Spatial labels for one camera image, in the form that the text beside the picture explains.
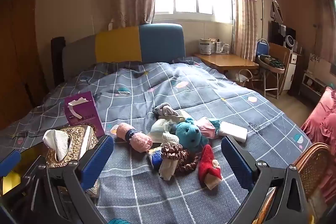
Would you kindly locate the white low shelf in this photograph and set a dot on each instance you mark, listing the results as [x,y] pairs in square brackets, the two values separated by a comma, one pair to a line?
[312,85]

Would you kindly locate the wooden desk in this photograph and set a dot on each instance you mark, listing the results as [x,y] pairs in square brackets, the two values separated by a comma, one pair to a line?
[225,61]

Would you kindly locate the white can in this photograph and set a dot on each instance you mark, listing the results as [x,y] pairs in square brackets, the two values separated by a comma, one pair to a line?
[205,47]

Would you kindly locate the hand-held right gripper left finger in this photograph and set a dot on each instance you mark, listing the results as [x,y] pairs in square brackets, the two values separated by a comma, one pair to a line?
[95,161]

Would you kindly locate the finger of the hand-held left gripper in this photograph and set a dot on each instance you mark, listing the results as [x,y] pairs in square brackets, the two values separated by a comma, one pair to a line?
[9,163]

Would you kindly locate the teal fluffy cloth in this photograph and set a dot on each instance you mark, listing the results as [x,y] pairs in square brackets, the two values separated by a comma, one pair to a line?
[217,123]

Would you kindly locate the pink towel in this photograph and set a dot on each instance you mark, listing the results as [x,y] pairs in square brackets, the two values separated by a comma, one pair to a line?
[131,137]

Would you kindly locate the small white fan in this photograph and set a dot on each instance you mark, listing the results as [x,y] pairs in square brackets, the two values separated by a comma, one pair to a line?
[290,40]

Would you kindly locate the brown satin scrunchie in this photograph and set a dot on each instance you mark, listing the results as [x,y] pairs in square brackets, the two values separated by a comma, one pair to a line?
[188,162]
[170,151]

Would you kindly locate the oval tray with clutter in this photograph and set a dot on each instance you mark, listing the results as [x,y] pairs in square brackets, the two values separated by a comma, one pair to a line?
[271,63]

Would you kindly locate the white towel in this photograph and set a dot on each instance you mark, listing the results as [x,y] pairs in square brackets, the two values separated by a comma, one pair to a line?
[233,130]

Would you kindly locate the white cabinet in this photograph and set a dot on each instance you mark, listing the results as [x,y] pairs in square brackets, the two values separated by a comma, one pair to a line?
[291,69]

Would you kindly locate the black monitor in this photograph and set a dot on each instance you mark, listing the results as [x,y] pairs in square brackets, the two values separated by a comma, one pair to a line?
[275,32]

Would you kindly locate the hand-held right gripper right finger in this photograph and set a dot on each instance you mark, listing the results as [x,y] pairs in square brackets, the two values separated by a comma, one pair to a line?
[236,161]

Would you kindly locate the small white boxes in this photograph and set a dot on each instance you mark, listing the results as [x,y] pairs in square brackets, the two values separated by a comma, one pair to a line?
[219,47]

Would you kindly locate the wooden folding table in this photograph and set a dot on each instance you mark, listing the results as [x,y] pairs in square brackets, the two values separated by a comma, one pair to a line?
[279,52]

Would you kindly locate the white waffle cloth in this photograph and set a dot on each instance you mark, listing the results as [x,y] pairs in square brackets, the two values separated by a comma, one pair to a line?
[168,169]

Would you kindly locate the wicker chair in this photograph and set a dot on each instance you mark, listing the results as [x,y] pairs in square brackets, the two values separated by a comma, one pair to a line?
[312,166]

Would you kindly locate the wicker basket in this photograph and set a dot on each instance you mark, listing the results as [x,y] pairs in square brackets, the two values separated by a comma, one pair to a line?
[242,77]

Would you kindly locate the purple tissue box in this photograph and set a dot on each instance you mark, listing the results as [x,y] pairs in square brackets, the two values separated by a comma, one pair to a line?
[86,111]

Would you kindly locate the gold embossed tissue box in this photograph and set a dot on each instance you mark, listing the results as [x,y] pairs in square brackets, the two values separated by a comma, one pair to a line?
[82,134]

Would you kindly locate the grey checked blanket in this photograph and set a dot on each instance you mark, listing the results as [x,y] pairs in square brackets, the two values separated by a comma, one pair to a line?
[157,77]

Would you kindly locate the grey yellow blue headboard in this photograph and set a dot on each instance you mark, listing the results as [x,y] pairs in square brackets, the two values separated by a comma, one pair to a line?
[118,48]

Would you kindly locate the white tissue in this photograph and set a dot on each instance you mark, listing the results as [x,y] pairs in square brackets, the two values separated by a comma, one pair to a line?
[56,144]

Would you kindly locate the pink frilled cloth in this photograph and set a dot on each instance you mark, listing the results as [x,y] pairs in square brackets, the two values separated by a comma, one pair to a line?
[323,119]

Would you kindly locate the black rolled mat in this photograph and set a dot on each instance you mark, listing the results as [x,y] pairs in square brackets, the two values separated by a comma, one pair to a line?
[57,56]

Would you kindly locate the blue chair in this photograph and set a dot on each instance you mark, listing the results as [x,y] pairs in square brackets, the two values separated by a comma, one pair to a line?
[262,48]

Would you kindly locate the gold metal tin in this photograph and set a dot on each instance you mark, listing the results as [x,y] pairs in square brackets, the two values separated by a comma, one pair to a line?
[11,183]

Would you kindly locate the teal teddy bear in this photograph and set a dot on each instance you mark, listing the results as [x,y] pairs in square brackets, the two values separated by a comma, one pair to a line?
[189,134]

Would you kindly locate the red plush toy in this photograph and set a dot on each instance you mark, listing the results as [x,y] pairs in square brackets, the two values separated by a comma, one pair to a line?
[207,163]

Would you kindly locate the blue tissue packet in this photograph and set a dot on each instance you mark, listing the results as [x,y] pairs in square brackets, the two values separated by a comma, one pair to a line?
[156,157]

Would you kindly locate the curved metal pole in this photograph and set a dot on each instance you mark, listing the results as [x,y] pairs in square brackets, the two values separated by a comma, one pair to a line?
[262,3]

